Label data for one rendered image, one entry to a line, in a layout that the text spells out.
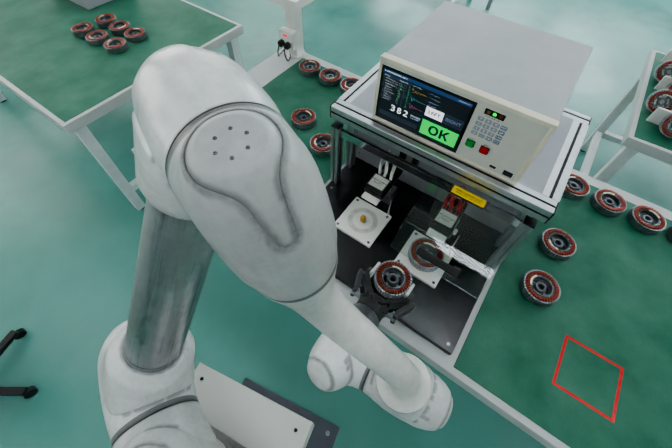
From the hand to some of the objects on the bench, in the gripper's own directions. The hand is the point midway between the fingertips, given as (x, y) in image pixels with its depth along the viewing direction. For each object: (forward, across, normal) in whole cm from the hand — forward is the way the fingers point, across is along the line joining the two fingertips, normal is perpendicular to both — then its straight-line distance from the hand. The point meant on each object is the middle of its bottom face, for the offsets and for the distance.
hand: (392, 278), depth 102 cm
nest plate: (+16, -20, +2) cm, 26 cm away
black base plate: (+19, -8, +1) cm, 20 cm away
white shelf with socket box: (+68, -98, +29) cm, 123 cm away
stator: (+44, -71, +15) cm, 84 cm away
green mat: (+38, +57, +11) cm, 69 cm away
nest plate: (+16, +4, +2) cm, 17 cm away
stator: (+29, +39, +6) cm, 49 cm away
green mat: (+38, -72, +11) cm, 82 cm away
